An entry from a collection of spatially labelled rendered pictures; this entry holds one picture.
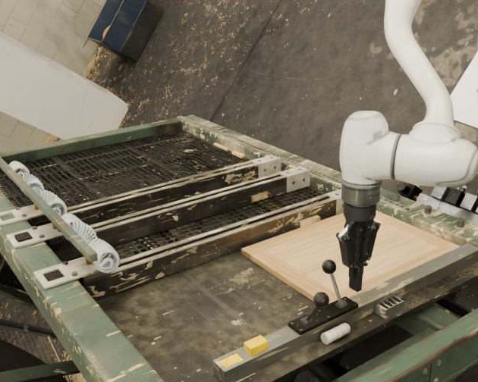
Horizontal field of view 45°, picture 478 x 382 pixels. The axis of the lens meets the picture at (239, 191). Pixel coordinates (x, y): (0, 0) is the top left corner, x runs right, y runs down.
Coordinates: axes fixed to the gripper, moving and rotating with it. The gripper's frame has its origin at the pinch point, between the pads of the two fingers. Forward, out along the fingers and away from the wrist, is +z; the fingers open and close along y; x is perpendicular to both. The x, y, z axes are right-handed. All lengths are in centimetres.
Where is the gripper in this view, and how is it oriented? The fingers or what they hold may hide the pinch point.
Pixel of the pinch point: (356, 277)
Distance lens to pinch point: 146.3
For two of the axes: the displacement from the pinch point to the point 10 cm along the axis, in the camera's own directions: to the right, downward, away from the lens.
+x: -5.7, -3.0, 7.6
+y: 8.2, -2.4, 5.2
